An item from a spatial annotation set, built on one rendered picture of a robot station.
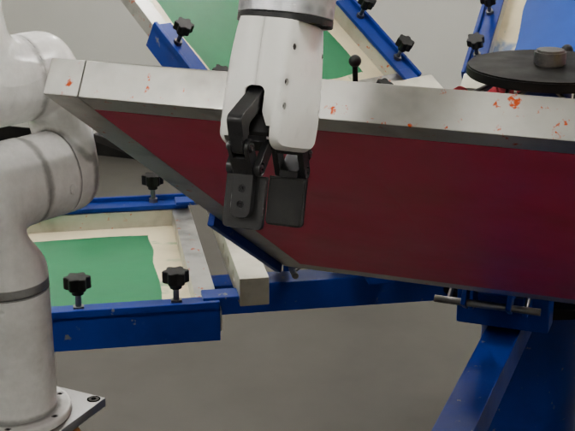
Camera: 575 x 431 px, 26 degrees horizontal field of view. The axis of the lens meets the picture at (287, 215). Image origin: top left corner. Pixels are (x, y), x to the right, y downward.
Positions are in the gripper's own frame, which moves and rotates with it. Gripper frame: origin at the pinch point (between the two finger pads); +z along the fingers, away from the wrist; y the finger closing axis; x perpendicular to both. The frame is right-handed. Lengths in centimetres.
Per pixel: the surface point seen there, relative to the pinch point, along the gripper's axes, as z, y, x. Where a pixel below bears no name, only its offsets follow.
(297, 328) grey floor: 56, -328, -104
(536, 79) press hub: -23, -133, 0
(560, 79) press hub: -23, -134, 4
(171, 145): -4.6, -27.8, -21.5
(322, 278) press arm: 18, -134, -37
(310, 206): 0.9, -48.1, -12.2
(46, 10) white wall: -67, -476, -307
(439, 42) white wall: -65, -477, -99
